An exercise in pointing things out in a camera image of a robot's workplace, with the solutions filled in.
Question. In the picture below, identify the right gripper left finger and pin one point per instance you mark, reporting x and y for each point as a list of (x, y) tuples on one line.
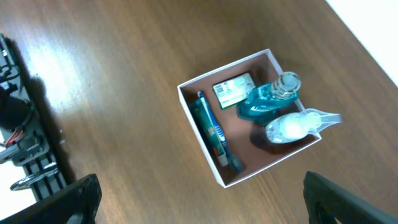
[(76, 203)]

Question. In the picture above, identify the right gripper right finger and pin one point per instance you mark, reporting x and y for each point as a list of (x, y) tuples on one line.
[(327, 202)]

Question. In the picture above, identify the clear spray bottle purple liquid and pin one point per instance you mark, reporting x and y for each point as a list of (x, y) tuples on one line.
[(295, 126)]

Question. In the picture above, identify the blue white toothbrush with cap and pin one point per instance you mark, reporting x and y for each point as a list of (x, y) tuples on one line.
[(232, 160)]

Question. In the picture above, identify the teal mouthwash bottle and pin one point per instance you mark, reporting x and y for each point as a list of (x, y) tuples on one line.
[(264, 101)]

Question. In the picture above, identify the green white soap box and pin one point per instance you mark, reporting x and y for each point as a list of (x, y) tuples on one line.
[(234, 90)]

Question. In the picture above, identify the Colgate toothpaste tube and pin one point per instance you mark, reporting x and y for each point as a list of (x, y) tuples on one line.
[(209, 134)]

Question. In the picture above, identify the white square cardboard box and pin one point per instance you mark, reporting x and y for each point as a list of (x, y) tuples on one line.
[(229, 108)]

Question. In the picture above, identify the black equipment rack with cables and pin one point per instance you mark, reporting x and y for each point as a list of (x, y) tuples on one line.
[(25, 137)]

